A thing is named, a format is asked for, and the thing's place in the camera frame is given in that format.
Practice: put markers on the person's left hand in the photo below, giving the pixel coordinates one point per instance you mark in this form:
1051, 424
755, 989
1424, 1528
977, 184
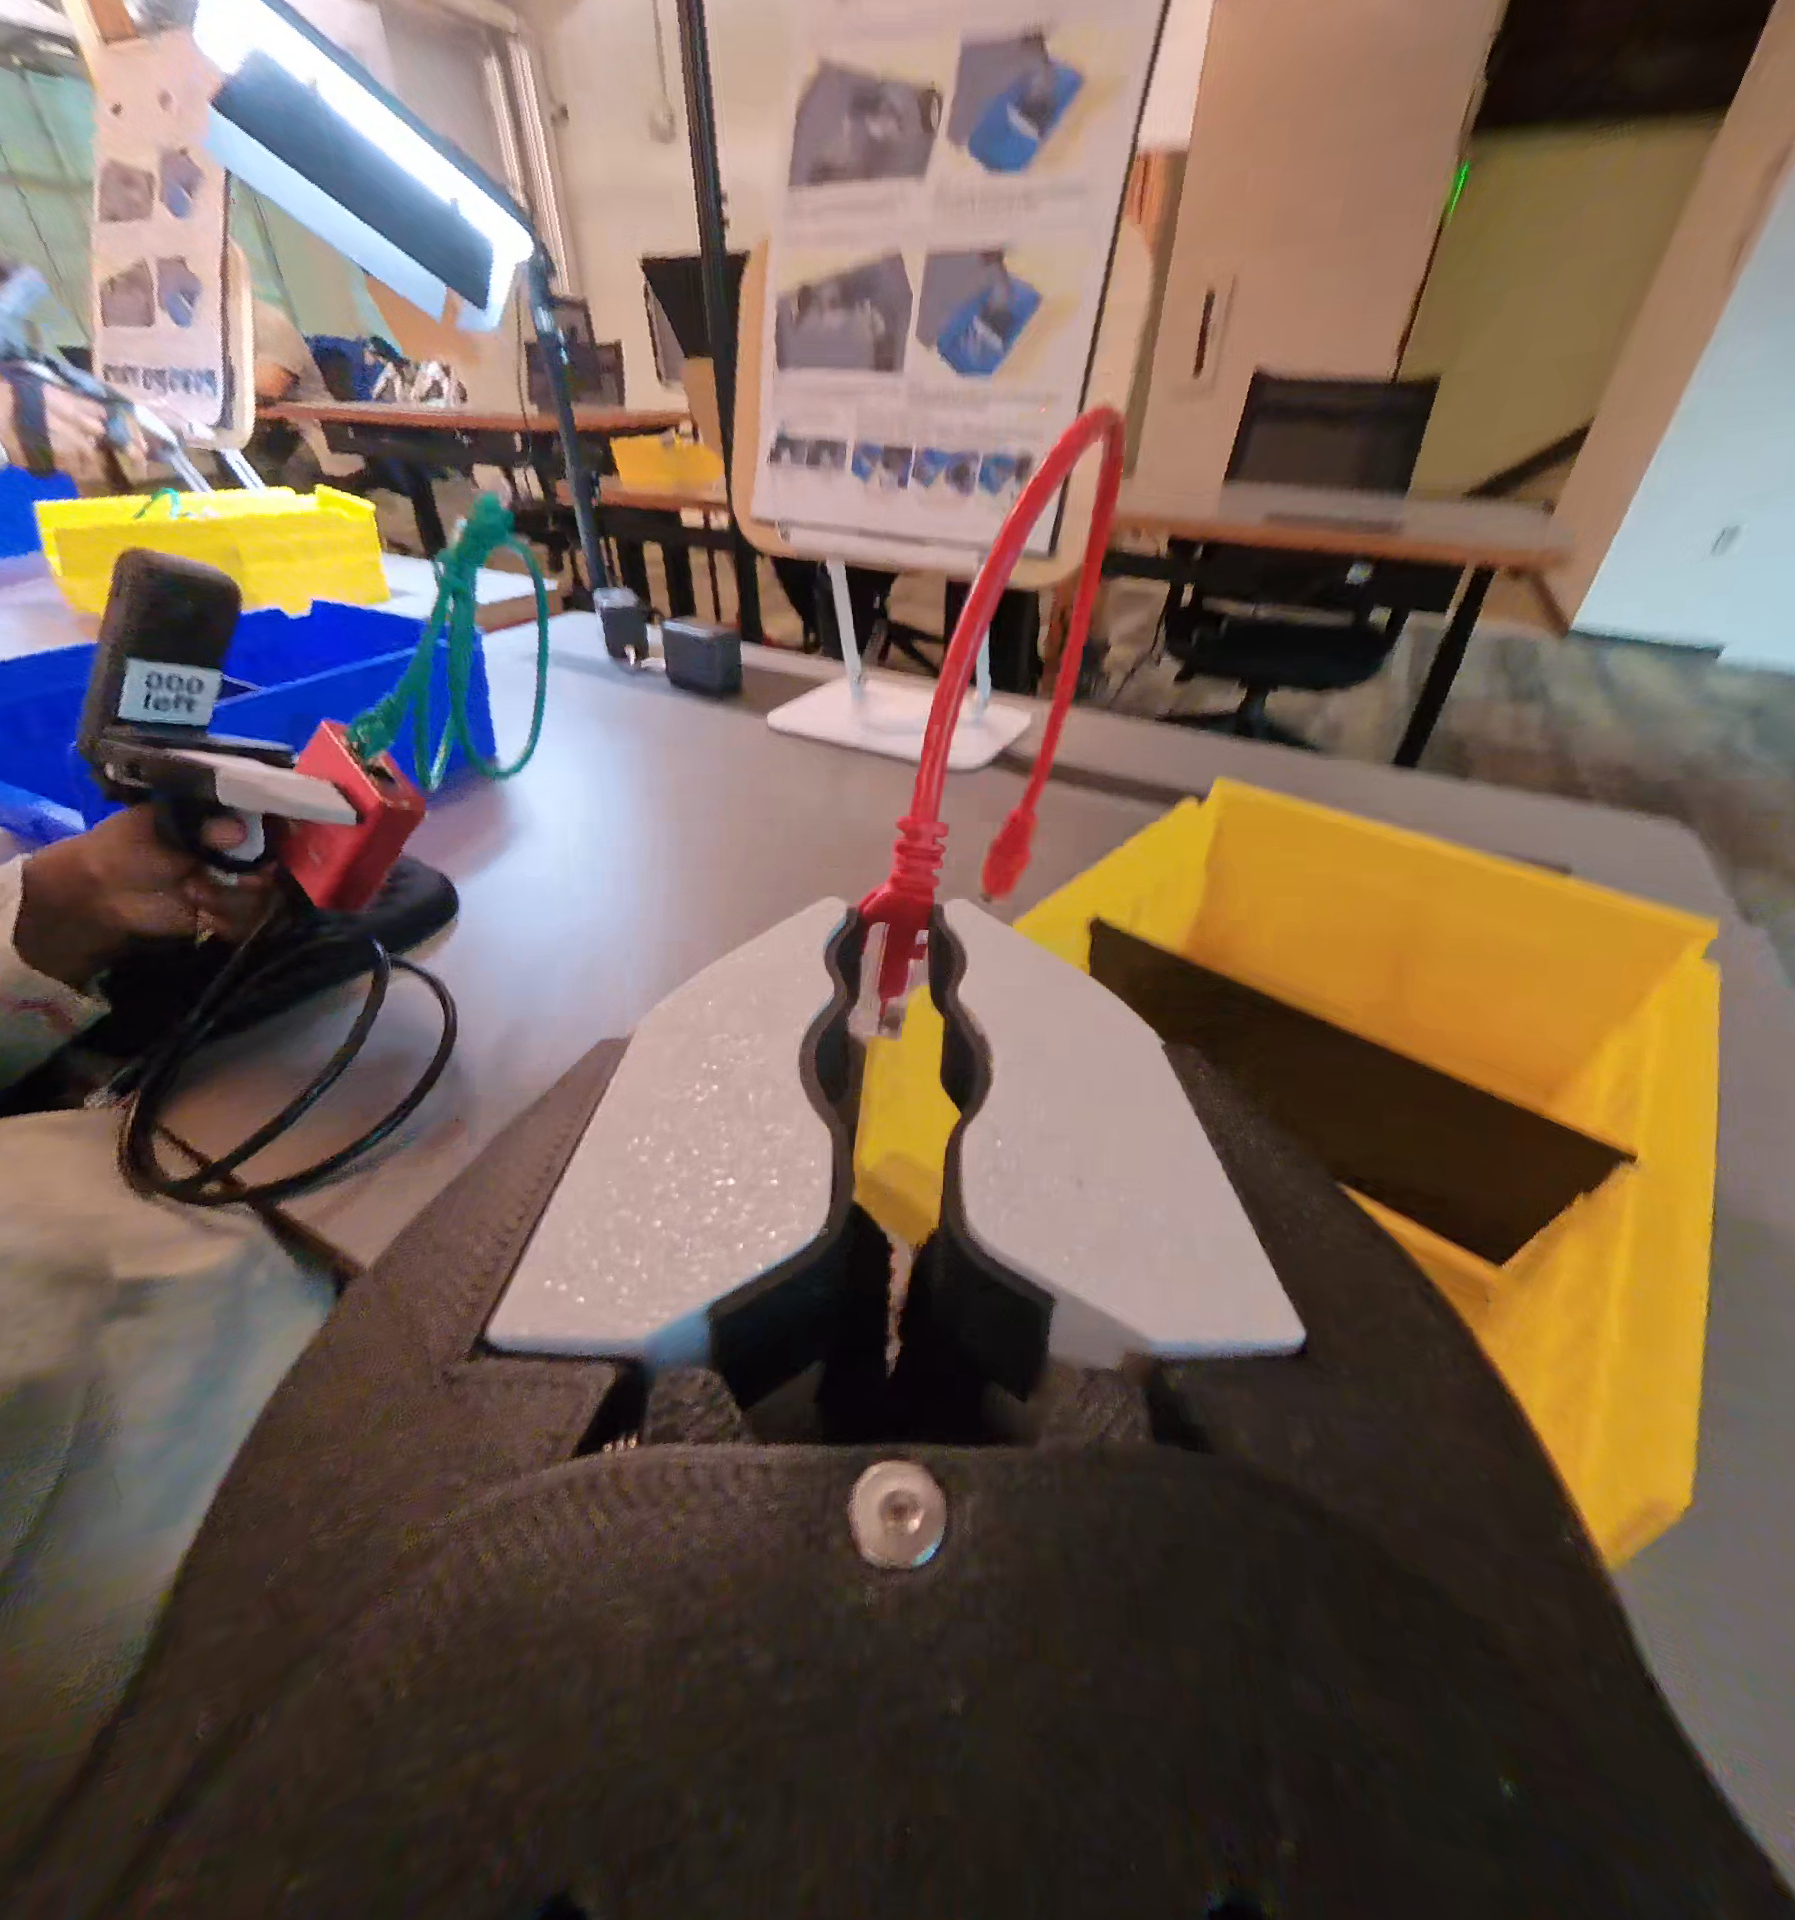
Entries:
101, 901

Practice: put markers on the instruction poster board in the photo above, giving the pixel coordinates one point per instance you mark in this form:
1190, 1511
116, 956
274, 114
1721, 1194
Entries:
926, 271

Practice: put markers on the small instruction board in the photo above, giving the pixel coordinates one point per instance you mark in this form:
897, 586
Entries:
162, 225

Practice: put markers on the black office chair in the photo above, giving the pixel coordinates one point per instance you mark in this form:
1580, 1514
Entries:
1324, 434

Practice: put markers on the white poster stand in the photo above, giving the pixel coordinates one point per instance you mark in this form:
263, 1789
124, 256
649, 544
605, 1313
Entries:
897, 728

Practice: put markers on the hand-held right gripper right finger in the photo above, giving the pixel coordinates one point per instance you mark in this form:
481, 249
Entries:
1091, 1185

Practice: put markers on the red network switch box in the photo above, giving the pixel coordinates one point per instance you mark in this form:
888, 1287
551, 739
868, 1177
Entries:
358, 826

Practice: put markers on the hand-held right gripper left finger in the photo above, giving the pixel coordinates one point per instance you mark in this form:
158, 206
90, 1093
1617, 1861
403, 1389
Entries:
687, 1171

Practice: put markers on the white light panel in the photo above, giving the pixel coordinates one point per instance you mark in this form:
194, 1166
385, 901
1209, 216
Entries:
372, 164

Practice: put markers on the black bin divider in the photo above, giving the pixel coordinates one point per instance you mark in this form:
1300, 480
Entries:
1361, 1111

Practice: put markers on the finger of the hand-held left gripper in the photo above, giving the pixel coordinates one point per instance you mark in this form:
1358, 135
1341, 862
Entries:
288, 790

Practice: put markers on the yellow plastic bin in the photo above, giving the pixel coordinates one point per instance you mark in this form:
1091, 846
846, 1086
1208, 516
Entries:
238, 555
1438, 930

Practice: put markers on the black light stand pole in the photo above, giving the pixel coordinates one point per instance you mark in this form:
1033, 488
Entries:
573, 449

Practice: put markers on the black wrist rest pad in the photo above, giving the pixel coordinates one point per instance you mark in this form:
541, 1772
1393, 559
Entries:
410, 901

